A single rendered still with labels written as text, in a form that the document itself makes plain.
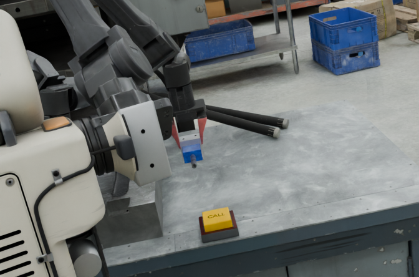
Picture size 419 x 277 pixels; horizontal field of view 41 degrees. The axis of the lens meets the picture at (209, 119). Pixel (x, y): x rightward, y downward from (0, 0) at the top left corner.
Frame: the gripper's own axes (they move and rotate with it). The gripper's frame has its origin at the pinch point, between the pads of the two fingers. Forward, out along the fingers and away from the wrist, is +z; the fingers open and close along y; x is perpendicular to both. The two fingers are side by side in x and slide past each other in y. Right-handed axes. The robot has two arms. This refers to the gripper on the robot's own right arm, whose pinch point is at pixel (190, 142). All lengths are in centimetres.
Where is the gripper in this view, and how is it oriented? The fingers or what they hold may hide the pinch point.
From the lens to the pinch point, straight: 134.4
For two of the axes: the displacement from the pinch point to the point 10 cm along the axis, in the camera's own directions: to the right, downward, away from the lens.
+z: 1.7, 9.3, 3.3
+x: 0.9, 3.2, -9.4
